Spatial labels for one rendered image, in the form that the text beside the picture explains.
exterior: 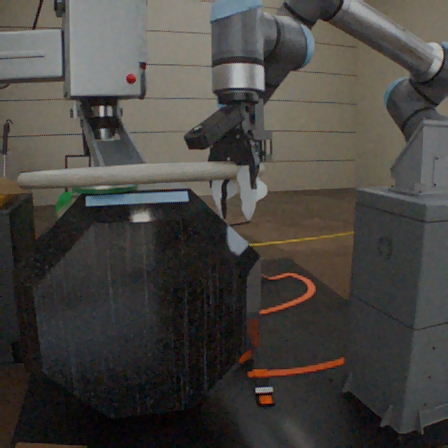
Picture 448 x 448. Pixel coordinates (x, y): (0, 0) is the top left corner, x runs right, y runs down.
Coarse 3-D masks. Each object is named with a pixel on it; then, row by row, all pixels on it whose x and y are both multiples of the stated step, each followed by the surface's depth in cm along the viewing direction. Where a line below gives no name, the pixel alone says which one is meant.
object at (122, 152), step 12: (120, 108) 170; (84, 120) 148; (120, 120) 150; (84, 132) 148; (120, 132) 148; (96, 144) 125; (108, 144) 140; (120, 144) 141; (132, 144) 129; (96, 156) 117; (108, 156) 130; (120, 156) 131; (132, 156) 130
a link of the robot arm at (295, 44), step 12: (276, 24) 78; (288, 24) 81; (300, 24) 84; (288, 36) 80; (300, 36) 83; (312, 36) 85; (276, 48) 80; (288, 48) 81; (300, 48) 83; (312, 48) 86; (264, 60) 82; (276, 60) 83; (288, 60) 84; (300, 60) 86; (264, 72) 86; (276, 72) 86; (288, 72) 88; (276, 84) 89
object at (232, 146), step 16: (224, 96) 77; (240, 96) 76; (256, 96) 77; (256, 112) 81; (240, 128) 78; (256, 128) 81; (224, 144) 78; (240, 144) 76; (256, 144) 80; (224, 160) 79; (240, 160) 78; (272, 160) 82
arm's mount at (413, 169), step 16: (432, 128) 151; (416, 144) 153; (432, 144) 152; (400, 160) 162; (416, 160) 154; (432, 160) 153; (400, 176) 162; (416, 176) 155; (432, 176) 155; (416, 192) 155; (432, 192) 156
